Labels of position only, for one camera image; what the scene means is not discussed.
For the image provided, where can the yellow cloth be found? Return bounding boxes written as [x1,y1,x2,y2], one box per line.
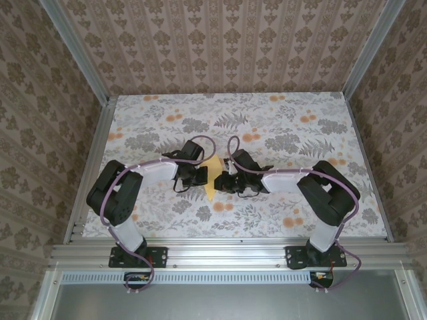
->
[199,153,224,202]

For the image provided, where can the grey sheet metal panel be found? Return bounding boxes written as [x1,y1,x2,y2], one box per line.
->
[53,283,410,320]

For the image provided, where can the floral patterned table mat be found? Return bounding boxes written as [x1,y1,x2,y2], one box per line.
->
[81,94,390,239]

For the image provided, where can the thin black right gripper cable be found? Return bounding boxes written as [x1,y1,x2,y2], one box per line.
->
[237,187,265,199]

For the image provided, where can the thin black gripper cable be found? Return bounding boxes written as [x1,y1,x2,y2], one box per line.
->
[173,175,191,194]
[237,187,265,199]

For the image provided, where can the thin black left gripper cable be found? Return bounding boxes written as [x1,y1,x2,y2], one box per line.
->
[173,175,191,194]

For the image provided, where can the aluminium cross rail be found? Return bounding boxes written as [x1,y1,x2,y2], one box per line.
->
[49,242,414,269]

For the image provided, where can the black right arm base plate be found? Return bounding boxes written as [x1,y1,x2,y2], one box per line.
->
[285,245,348,270]

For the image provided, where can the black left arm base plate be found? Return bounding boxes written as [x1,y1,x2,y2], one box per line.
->
[108,245,169,269]

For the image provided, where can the grey slotted cable duct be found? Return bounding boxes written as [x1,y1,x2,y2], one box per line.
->
[61,270,396,285]

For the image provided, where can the aluminium table side rail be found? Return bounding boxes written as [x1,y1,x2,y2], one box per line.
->
[64,95,118,245]
[344,92,395,243]

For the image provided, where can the black control board with wires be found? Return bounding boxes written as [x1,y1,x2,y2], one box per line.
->
[123,271,155,290]
[308,271,336,289]

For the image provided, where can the aluminium corner post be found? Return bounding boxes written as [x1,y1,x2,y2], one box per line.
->
[42,0,111,105]
[342,0,407,97]

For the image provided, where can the aluminium lower frame rail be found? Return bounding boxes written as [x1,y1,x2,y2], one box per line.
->
[394,269,422,320]
[31,269,64,320]

